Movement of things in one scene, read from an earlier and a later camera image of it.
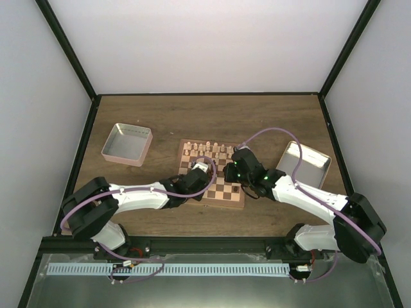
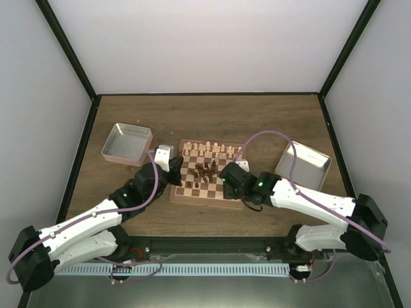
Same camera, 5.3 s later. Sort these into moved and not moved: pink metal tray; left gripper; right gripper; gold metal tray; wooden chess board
Moved: left gripper; right gripper
Not moved: pink metal tray; wooden chess board; gold metal tray
